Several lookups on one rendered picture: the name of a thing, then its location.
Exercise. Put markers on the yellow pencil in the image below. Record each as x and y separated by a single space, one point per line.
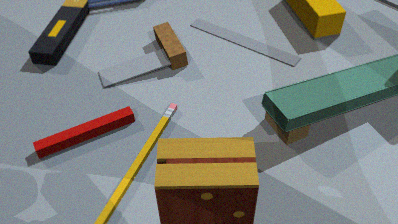
136 166

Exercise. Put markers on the yellow rectangular block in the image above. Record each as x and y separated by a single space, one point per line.
321 18

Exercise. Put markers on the red rectangular bar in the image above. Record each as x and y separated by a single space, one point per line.
83 132

